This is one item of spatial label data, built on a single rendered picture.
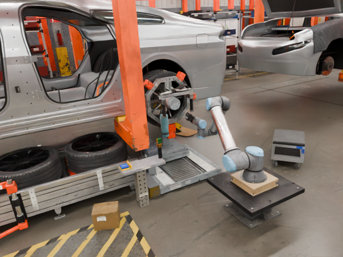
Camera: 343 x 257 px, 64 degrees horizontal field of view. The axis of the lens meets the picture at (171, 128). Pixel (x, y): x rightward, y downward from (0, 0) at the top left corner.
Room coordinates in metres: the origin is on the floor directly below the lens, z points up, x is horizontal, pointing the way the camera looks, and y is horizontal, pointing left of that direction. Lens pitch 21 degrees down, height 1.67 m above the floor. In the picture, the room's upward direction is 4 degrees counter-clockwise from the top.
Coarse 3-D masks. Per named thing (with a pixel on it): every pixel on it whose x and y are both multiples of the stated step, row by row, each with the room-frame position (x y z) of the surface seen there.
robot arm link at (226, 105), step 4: (224, 96) 2.53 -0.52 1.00; (224, 100) 2.47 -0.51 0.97; (228, 100) 2.51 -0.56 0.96; (224, 104) 2.47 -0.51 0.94; (228, 104) 2.50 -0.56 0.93; (224, 108) 2.51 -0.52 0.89; (228, 108) 2.52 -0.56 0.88; (224, 112) 2.58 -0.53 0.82; (212, 124) 2.77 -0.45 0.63; (208, 128) 2.87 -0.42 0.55; (212, 128) 2.79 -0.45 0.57; (208, 132) 2.83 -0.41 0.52; (212, 132) 2.82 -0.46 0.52; (216, 132) 2.85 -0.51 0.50
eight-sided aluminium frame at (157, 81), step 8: (160, 80) 2.98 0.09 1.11; (168, 80) 3.02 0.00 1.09; (176, 80) 3.06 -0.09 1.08; (152, 88) 2.93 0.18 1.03; (184, 88) 3.11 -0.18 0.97; (184, 96) 3.17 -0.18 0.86; (184, 104) 3.17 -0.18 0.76; (184, 112) 3.11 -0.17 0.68; (168, 120) 3.02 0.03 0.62; (176, 120) 3.05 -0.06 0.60
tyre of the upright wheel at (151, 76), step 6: (150, 72) 3.19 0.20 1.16; (156, 72) 3.12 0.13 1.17; (162, 72) 3.09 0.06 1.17; (168, 72) 3.12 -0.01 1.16; (174, 72) 3.18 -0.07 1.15; (144, 78) 3.11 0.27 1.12; (150, 78) 3.03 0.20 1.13; (156, 78) 3.05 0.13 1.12; (186, 84) 3.23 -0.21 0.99; (144, 90) 2.98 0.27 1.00; (144, 96) 2.98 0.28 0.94; (150, 120) 3.00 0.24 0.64
